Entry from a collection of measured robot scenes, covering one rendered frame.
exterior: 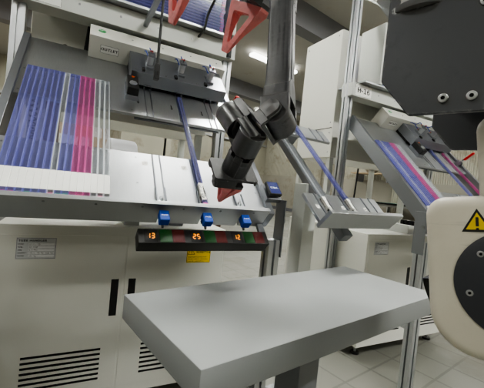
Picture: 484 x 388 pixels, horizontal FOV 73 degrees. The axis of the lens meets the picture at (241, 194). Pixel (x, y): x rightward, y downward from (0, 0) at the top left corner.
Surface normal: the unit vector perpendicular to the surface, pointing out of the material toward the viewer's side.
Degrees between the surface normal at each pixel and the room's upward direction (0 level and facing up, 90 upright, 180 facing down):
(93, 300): 90
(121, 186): 44
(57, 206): 134
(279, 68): 67
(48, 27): 90
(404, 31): 90
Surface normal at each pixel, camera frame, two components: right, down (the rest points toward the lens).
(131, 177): 0.39, -0.66
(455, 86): -0.66, -0.04
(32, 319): 0.45, 0.07
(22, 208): 0.26, 0.74
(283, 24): -0.33, -0.36
